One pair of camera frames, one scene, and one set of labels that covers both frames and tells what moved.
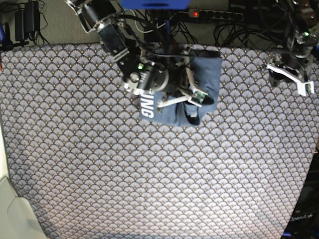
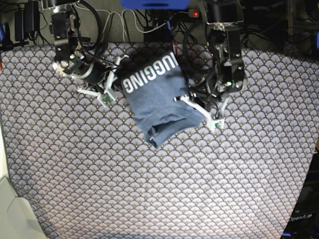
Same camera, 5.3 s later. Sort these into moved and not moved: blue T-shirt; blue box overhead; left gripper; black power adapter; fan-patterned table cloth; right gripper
Moved: blue T-shirt; right gripper; left gripper
Not moved: blue box overhead; fan-patterned table cloth; black power adapter
